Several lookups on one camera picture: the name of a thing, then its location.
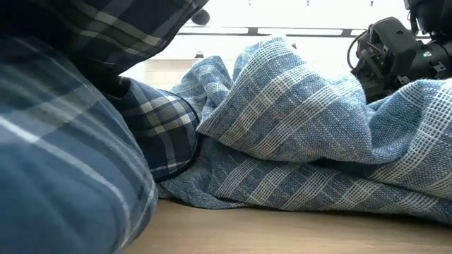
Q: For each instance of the light blue woven plaid cloth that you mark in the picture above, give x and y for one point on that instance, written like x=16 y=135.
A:
x=282 y=106

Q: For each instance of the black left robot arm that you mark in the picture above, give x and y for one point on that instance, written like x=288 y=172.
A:
x=201 y=17

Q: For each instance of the dark blue plaid shirt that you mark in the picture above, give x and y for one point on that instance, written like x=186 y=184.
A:
x=70 y=158

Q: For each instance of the black double rail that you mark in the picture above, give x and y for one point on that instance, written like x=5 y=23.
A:
x=252 y=31

